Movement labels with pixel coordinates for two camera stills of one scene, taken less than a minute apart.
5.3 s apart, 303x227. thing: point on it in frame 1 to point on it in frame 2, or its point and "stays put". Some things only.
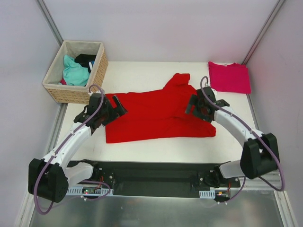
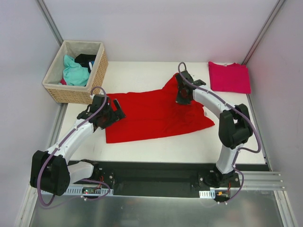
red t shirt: x=157 y=114 stays put
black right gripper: x=195 y=107 to x=181 y=93
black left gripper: x=113 y=111 stays put
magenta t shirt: x=234 y=78 stays put
